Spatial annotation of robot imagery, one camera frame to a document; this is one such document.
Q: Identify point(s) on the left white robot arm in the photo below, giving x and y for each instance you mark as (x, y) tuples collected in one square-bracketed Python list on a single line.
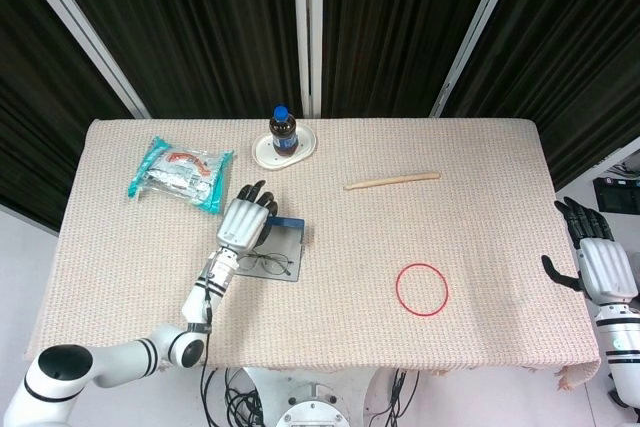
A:
[(120, 357)]

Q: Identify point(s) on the white grey robot base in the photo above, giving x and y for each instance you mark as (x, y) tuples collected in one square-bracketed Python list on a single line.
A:
[(312, 409)]

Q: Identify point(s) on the white oval tray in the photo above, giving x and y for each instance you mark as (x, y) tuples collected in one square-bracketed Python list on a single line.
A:
[(307, 144)]

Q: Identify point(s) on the wooden stick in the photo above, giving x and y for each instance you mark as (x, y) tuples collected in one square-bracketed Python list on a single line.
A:
[(390, 180)]

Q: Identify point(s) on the blue glasses case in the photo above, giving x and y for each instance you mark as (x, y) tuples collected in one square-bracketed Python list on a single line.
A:
[(290, 224)]

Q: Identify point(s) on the white frame post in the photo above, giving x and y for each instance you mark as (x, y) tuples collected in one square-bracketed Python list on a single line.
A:
[(477, 27), (80, 27), (306, 22)]

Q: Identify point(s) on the cola bottle with blue cap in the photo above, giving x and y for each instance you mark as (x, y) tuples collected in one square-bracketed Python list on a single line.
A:
[(283, 139)]

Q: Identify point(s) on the black curtain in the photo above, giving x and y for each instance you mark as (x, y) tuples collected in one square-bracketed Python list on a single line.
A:
[(200, 22)]

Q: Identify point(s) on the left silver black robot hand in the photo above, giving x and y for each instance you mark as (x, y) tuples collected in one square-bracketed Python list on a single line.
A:
[(242, 222)]

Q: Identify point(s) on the black device with lights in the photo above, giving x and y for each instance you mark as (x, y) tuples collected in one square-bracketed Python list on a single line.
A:
[(617, 194)]

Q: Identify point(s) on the beige woven tablecloth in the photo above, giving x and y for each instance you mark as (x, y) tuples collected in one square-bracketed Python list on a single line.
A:
[(350, 247)]

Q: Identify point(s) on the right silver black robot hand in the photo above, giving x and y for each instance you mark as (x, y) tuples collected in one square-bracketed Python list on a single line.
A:
[(607, 272)]

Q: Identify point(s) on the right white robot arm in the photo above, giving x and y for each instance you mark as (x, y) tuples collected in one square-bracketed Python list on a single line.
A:
[(625, 357)]

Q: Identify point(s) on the teal snack bag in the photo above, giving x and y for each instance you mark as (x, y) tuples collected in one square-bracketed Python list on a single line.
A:
[(180, 174)]

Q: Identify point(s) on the black-rimmed eyeglasses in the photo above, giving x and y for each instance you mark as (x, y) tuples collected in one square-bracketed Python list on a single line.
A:
[(255, 263)]

